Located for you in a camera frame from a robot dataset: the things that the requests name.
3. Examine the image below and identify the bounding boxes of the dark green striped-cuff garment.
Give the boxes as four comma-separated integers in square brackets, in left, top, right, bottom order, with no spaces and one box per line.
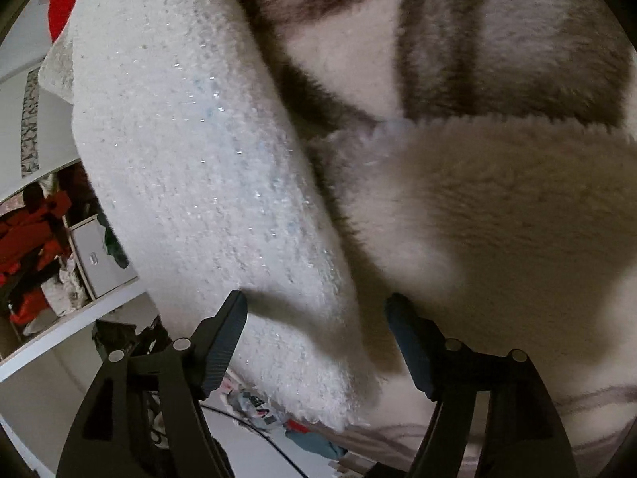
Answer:
[97,210,129,269]

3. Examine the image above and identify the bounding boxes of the white fluffy knit sweater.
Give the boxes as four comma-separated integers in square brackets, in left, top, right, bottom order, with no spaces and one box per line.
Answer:
[40,0,379,429]

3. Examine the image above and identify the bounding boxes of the white drawer cabinet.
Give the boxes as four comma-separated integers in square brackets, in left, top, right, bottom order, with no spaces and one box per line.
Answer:
[69,215,137,300]

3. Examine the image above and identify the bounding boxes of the red clothes in wardrobe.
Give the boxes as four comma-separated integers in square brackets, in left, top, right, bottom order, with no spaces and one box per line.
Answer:
[1,182,71,327]

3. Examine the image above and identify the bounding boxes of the colourful clothes pile on floor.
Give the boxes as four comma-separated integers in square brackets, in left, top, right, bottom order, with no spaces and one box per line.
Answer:
[219,371,348,461]

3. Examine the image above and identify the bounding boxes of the floral plush bed blanket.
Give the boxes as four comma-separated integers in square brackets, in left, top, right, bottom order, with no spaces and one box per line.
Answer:
[238,0,636,477]

